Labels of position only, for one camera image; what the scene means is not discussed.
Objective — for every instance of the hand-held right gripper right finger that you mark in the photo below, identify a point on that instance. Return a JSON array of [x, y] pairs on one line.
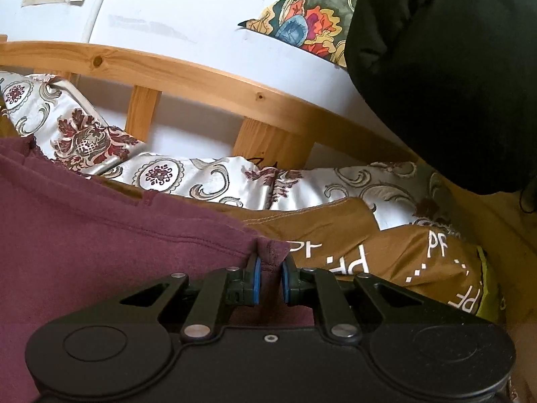
[[288, 282]]

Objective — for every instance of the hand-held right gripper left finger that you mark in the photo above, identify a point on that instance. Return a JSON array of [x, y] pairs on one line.
[[254, 281]]

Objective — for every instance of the maroon long-sleeved shirt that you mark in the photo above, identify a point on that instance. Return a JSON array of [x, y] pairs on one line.
[[105, 239]]

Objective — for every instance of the brown printed blanket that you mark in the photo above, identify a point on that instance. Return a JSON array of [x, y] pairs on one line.
[[377, 243]]

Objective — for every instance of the wooden bed headboard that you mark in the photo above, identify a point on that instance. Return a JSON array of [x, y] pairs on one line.
[[260, 105]]

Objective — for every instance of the yellow-green cloth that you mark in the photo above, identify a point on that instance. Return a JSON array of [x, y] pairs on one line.
[[488, 289]]

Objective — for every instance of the black jacket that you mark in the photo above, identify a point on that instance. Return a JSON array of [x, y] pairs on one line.
[[444, 71]]

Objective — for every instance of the colourful floral wall poster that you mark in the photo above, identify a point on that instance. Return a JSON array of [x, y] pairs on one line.
[[310, 12]]

